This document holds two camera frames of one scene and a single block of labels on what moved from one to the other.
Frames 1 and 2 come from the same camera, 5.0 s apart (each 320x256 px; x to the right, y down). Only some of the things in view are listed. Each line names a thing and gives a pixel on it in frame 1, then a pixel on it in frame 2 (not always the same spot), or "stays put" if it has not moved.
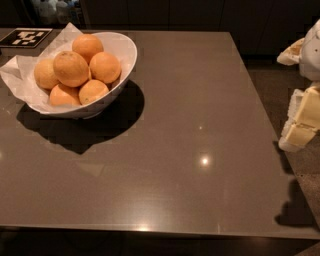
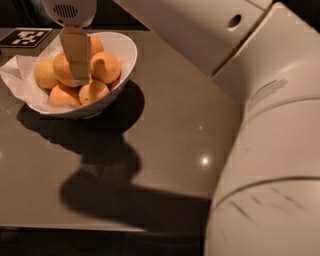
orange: (71, 68) stays put
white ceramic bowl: (126, 51) stays put
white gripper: (311, 55) -> (69, 12)
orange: (91, 90) stays put
